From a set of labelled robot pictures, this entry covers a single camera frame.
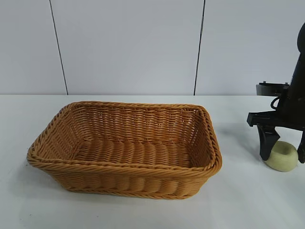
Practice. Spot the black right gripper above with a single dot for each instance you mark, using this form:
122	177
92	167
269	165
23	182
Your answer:
293	114

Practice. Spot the pale yellow egg yolk pastry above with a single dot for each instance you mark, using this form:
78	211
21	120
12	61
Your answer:
283	159

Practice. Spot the brown woven wicker basket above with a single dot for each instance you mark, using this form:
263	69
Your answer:
119	155

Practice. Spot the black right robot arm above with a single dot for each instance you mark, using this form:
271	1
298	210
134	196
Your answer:
299	52

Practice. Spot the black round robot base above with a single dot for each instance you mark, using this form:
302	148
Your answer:
267	90

